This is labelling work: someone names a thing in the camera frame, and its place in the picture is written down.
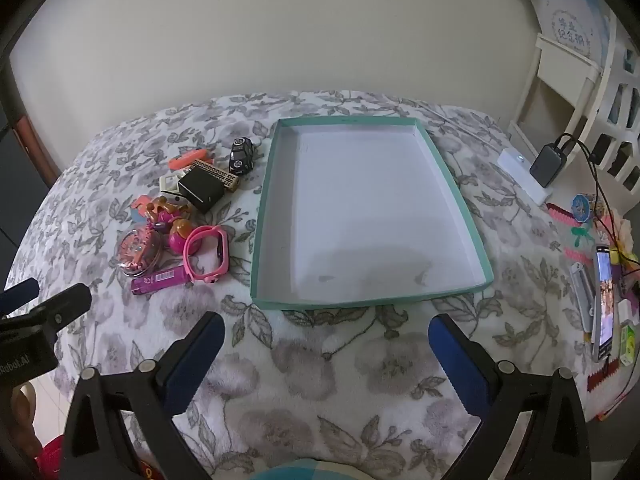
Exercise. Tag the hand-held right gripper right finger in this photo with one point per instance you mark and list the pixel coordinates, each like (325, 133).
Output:
(457, 360)

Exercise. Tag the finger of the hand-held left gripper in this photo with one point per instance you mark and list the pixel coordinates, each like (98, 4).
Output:
(20, 292)
(60, 307)

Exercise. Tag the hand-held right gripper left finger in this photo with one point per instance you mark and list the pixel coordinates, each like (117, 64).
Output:
(197, 355)

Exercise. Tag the purple lighter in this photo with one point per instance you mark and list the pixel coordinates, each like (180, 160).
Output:
(155, 283)

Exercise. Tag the pink wrist watch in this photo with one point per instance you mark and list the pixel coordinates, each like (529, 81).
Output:
(221, 255)

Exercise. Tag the pink toy doll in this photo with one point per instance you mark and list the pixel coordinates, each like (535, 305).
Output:
(177, 236)

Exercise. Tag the white plastic toy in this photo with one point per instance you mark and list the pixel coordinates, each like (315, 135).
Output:
(169, 183)

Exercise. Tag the small black box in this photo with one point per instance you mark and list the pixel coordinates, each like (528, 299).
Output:
(200, 189)

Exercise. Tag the teal cardboard box tray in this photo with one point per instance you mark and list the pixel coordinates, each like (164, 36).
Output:
(360, 210)

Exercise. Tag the orange plastic toy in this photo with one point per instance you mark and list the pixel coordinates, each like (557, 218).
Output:
(186, 159)

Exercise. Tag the black toy car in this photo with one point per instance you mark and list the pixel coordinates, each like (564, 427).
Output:
(241, 157)

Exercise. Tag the person's left hand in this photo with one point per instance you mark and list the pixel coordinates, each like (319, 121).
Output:
(21, 410)

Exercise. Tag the dark cabinet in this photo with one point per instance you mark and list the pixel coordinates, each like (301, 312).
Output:
(15, 200)

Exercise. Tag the red cloth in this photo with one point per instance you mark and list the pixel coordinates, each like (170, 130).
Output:
(50, 457)

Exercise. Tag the floral grey white blanket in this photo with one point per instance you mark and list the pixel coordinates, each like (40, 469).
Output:
(350, 360)

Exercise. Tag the silver metal case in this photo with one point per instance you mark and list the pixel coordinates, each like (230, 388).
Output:
(582, 295)

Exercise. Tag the teal plaid clothing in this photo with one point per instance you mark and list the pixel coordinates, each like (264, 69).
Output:
(300, 471)

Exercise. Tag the smartphone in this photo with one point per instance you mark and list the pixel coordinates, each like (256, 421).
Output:
(603, 305)

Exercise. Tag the green yellow small box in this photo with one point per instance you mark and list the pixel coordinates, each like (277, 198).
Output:
(630, 341)

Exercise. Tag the white charger plug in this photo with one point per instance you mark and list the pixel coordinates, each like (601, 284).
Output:
(626, 311)

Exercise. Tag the printed tape roll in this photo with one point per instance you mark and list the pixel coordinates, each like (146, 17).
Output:
(582, 207)

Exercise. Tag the white power strip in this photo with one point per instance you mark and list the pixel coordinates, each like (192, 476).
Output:
(515, 167)

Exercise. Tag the black power adapter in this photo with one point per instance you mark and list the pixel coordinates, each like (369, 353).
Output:
(547, 165)

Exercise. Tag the white lattice shelf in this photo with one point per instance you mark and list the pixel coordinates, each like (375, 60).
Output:
(617, 90)

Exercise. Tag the white wooden chair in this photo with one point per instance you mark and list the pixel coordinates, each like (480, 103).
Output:
(567, 57)

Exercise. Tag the pale blue printed album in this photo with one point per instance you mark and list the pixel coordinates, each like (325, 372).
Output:
(572, 25)

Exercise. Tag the brown wooden frame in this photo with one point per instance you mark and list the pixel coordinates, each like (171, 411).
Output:
(37, 150)

